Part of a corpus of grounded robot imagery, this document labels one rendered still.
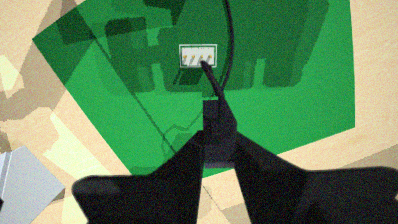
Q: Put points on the green circuit board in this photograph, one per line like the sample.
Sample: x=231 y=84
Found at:
x=133 y=67

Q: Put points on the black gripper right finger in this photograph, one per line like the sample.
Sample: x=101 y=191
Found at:
x=276 y=191

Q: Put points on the black fan cable with plug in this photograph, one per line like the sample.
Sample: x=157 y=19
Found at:
x=219 y=123

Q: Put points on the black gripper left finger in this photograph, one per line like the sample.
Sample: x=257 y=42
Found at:
x=171 y=192

